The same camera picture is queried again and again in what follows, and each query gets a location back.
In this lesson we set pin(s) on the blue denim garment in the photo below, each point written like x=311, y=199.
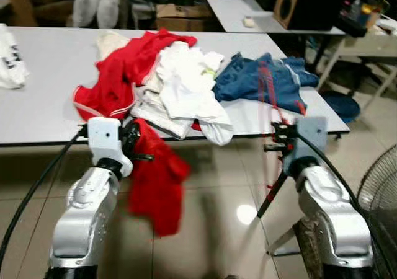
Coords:
x=248, y=84

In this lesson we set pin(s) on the wooden loudspeaker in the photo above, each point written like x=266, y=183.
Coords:
x=288, y=6

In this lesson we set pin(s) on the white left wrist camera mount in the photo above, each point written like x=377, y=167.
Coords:
x=105, y=139

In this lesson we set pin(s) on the red clothes hanger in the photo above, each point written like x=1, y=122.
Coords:
x=271, y=102

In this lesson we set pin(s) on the pale grey desk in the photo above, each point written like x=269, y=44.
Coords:
x=267, y=18

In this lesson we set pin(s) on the long white table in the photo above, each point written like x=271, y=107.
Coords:
x=49, y=105

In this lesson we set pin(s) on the crumpled white shirt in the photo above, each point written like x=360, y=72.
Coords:
x=186, y=80

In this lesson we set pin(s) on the cream garment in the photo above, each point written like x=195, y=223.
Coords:
x=111, y=43

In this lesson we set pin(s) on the red polo shirt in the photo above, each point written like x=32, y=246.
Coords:
x=158, y=186

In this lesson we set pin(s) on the grey pillow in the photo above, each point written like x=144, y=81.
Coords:
x=109, y=9
x=87, y=6

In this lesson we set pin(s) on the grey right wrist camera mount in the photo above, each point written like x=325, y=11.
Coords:
x=310, y=136

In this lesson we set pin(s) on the cream desk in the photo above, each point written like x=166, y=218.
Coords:
x=378, y=40

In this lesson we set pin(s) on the blue round stool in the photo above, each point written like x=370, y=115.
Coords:
x=341, y=106

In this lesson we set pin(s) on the black tray of bottles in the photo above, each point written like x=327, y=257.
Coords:
x=353, y=25

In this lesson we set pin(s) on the plain brown cardboard box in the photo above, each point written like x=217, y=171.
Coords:
x=183, y=17

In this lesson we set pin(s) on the brown sofa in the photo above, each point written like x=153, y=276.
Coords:
x=43, y=6

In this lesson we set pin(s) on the red garment with white stripe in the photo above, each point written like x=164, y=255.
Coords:
x=118, y=74

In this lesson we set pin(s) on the black floor fan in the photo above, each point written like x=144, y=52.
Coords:
x=381, y=192

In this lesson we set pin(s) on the small wooden block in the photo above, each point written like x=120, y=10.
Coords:
x=249, y=22

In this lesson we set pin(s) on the off-white trousers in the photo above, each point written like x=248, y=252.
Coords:
x=161, y=115

